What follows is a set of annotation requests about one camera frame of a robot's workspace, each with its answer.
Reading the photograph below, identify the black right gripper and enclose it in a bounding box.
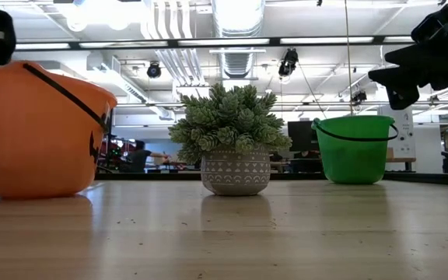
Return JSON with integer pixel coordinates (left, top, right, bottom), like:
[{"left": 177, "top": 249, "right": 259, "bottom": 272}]
[{"left": 367, "top": 2, "right": 448, "bottom": 111}]

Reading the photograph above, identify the black round spotlight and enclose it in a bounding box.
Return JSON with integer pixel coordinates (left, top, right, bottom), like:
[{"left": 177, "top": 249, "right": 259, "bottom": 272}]
[
  {"left": 146, "top": 61, "right": 163, "bottom": 79},
  {"left": 351, "top": 89, "right": 368, "bottom": 106},
  {"left": 278, "top": 48, "right": 299, "bottom": 78}
]

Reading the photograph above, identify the white pillar with sockets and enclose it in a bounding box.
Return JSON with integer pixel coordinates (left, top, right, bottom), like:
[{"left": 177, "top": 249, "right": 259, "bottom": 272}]
[{"left": 377, "top": 103, "right": 418, "bottom": 159}]

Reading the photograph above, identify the wooden bench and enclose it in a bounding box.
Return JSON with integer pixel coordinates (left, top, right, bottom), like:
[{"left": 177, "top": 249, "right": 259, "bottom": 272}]
[{"left": 385, "top": 156, "right": 418, "bottom": 172}]

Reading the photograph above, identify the orange pumpkin bucket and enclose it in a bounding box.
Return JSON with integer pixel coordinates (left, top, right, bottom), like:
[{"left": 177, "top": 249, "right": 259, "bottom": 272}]
[{"left": 0, "top": 61, "right": 118, "bottom": 200}]

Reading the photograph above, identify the green plastic bucket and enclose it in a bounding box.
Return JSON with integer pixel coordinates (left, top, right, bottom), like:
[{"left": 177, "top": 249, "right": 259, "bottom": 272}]
[{"left": 311, "top": 114, "right": 400, "bottom": 185}]

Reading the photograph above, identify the black monitor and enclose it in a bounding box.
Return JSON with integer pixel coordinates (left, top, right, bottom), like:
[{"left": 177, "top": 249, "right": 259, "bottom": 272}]
[{"left": 287, "top": 120, "right": 320, "bottom": 152}]

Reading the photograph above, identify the red storage bin rack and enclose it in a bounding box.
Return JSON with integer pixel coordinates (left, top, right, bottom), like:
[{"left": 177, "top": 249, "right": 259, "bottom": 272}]
[{"left": 99, "top": 140, "right": 138, "bottom": 174}]

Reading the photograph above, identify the black beam with light strips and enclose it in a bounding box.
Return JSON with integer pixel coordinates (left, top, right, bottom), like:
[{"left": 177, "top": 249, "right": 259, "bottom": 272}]
[{"left": 13, "top": 35, "right": 415, "bottom": 51}]

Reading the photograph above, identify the artificial succulent in patterned pot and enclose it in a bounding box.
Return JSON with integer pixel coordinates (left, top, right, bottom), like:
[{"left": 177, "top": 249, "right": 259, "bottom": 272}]
[{"left": 168, "top": 82, "right": 293, "bottom": 197}]

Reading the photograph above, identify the white pipe bundle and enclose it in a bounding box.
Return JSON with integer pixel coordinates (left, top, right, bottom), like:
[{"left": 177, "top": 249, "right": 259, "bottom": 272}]
[{"left": 140, "top": 0, "right": 209, "bottom": 89}]

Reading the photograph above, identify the white ventilation duct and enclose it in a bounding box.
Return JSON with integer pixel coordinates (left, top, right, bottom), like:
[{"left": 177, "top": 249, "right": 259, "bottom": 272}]
[{"left": 210, "top": 0, "right": 267, "bottom": 81}]

